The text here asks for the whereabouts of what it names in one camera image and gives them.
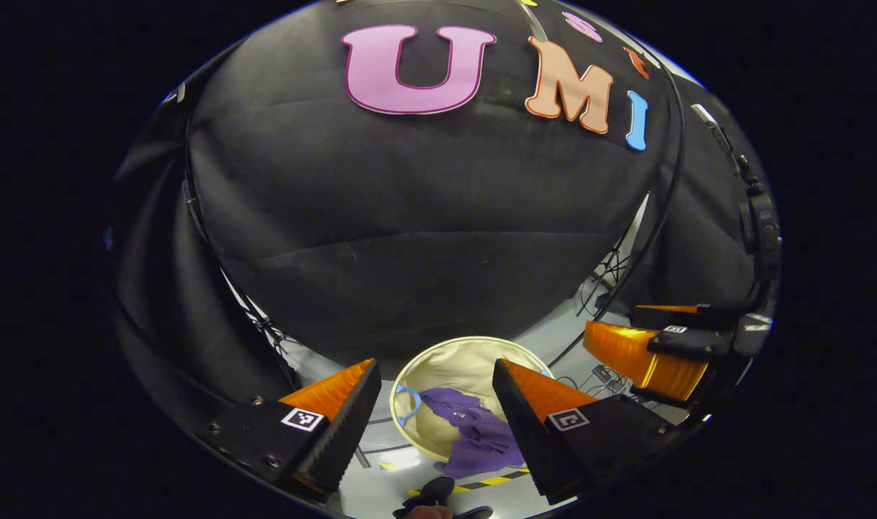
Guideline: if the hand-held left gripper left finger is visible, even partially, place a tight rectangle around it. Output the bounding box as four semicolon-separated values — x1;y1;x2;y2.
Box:
193;358;383;502

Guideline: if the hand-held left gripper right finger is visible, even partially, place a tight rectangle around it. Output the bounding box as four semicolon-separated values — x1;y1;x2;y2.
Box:
491;358;688;505

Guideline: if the purple shirt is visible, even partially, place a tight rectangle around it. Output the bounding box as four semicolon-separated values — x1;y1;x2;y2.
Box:
417;387;527;480

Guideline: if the beige laundry hamper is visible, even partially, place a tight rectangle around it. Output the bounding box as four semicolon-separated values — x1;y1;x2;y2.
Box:
389;336;555;466

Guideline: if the yellow black floor tape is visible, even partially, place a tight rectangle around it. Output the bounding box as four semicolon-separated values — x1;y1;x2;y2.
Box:
377;461;533;498

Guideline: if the black tripod stand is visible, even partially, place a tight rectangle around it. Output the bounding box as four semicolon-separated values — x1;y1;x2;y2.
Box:
574;249;634;318

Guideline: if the person's black shoe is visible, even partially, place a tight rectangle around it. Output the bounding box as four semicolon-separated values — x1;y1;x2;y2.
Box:
394;476;494;519

